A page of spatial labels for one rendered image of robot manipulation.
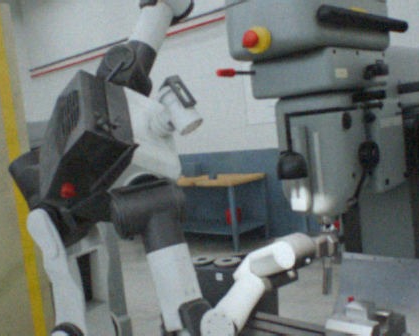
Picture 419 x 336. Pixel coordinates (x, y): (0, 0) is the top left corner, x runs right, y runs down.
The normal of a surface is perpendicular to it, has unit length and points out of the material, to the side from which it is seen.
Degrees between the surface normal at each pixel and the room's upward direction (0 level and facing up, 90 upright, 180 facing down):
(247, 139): 90
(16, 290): 90
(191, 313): 70
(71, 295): 90
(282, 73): 90
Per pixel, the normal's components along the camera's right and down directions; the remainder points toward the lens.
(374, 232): -0.67, 0.14
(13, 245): 0.73, -0.03
